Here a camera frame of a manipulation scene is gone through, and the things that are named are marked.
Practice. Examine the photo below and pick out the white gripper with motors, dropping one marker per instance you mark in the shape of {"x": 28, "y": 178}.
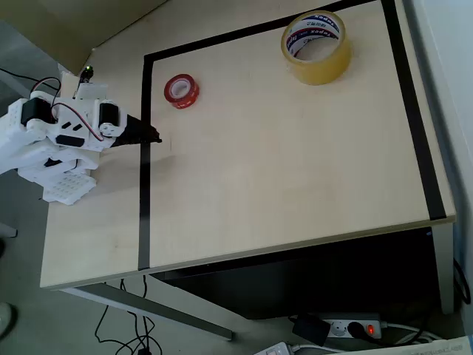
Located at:
{"x": 109, "y": 126}

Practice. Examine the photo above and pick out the small red tape roll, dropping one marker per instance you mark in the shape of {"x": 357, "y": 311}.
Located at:
{"x": 183, "y": 97}

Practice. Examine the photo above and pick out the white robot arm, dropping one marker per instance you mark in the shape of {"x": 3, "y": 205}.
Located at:
{"x": 22, "y": 148}

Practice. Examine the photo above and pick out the large yellow tape roll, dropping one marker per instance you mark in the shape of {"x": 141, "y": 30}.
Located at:
{"x": 325, "y": 66}

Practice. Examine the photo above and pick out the controller board with green LED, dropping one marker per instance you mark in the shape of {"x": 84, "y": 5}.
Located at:
{"x": 88, "y": 87}

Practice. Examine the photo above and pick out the grey metal table leg bar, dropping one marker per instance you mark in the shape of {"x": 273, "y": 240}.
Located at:
{"x": 155, "y": 308}

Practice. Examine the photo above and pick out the black panel under table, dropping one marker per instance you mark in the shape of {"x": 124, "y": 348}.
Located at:
{"x": 314, "y": 277}

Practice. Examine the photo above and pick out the white power strip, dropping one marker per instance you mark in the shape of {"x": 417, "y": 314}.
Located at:
{"x": 275, "y": 349}

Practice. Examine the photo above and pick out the black power adapter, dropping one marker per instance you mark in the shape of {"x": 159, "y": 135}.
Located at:
{"x": 310, "y": 330}

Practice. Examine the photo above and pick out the black round plug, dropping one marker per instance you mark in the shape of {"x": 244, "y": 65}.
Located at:
{"x": 356, "y": 330}

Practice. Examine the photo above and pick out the grey upright table leg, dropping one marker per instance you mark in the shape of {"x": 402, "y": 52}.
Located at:
{"x": 445, "y": 266}

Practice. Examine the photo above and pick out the grey power strip, red switch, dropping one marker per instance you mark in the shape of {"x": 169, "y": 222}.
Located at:
{"x": 341, "y": 325}

